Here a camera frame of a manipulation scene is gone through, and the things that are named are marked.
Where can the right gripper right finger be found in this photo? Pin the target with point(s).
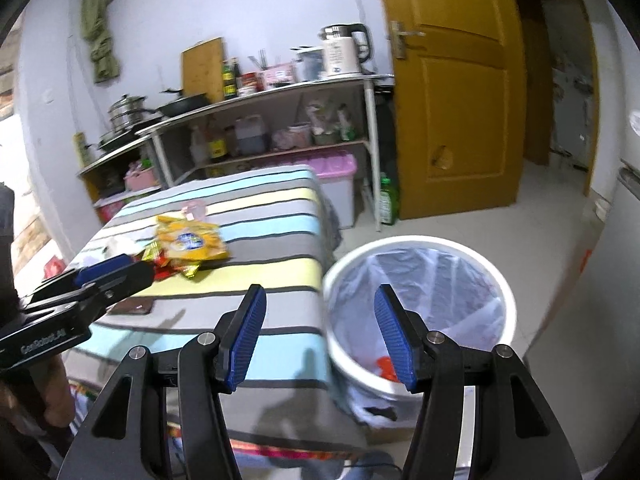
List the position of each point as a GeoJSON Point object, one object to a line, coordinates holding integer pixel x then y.
{"type": "Point", "coordinates": [516, 435]}

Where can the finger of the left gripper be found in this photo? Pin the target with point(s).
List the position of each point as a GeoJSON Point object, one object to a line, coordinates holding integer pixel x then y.
{"type": "Point", "coordinates": [73, 279]}
{"type": "Point", "coordinates": [95, 297]}

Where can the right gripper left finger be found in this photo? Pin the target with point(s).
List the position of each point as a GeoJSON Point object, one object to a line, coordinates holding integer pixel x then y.
{"type": "Point", "coordinates": [125, 435]}

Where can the red snack wrapper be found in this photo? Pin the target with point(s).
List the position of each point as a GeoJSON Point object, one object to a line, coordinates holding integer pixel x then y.
{"type": "Point", "coordinates": [164, 267]}

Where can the yellow snack bag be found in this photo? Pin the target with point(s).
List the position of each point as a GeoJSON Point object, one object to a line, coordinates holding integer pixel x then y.
{"type": "Point", "coordinates": [190, 240]}

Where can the brown wallet on table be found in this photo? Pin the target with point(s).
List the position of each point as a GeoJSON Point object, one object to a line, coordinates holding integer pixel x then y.
{"type": "Point", "coordinates": [132, 306]}

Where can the pink plastic basket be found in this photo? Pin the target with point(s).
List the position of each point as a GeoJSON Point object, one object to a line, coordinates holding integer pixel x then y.
{"type": "Point", "coordinates": [140, 177]}

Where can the striped tablecloth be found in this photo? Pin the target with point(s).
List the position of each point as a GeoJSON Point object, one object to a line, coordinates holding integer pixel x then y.
{"type": "Point", "coordinates": [276, 225]}

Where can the translucent bin liner bag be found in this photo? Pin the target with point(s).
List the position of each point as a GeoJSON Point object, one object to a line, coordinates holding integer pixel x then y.
{"type": "Point", "coordinates": [454, 290]}

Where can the steel steamer pot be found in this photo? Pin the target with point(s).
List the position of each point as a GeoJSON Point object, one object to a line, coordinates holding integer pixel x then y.
{"type": "Point", "coordinates": [128, 111]}

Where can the yellow label oil bottle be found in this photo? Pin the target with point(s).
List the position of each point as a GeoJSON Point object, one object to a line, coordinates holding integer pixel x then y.
{"type": "Point", "coordinates": [216, 141]}

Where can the black frying pan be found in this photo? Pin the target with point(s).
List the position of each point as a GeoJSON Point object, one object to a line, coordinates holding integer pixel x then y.
{"type": "Point", "coordinates": [182, 103]}

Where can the grey plastic jerrycan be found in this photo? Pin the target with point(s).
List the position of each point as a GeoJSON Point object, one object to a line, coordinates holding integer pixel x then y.
{"type": "Point", "coordinates": [250, 133]}

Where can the green glass oil bottle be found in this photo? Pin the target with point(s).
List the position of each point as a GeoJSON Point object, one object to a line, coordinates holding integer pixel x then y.
{"type": "Point", "coordinates": [229, 88]}

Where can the wooden cutting board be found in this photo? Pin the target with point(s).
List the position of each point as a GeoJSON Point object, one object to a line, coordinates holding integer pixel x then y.
{"type": "Point", "coordinates": [201, 68]}

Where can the white metal shelf rack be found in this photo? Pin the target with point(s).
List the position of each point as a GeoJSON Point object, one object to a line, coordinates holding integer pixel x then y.
{"type": "Point", "coordinates": [287, 124]}

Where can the green hanging cloth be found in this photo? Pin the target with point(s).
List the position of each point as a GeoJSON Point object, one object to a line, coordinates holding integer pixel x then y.
{"type": "Point", "coordinates": [95, 31]}

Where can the red lidded jar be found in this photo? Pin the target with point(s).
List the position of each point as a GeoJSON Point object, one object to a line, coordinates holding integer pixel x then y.
{"type": "Point", "coordinates": [249, 84]}

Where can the green plastic bottle on floor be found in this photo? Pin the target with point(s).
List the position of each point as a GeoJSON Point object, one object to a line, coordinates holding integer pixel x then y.
{"type": "Point", "coordinates": [389, 203]}

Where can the pink lidded storage box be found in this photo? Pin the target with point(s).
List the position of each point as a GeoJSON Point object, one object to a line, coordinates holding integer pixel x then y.
{"type": "Point", "coordinates": [336, 172]}

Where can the pink utensil holder box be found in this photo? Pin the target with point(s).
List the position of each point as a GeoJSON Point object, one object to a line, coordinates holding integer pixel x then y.
{"type": "Point", "coordinates": [279, 75]}

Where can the clear plastic storage container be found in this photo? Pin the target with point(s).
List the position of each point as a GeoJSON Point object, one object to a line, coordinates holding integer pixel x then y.
{"type": "Point", "coordinates": [309, 63]}

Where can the yellow wooden door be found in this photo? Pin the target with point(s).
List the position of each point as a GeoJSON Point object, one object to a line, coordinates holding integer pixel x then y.
{"type": "Point", "coordinates": [460, 101]}

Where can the white electric kettle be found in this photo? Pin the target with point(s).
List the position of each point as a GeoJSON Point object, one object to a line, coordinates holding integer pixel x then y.
{"type": "Point", "coordinates": [345, 47]}

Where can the metal door handle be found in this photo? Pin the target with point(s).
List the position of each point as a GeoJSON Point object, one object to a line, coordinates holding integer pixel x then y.
{"type": "Point", "coordinates": [398, 36]}

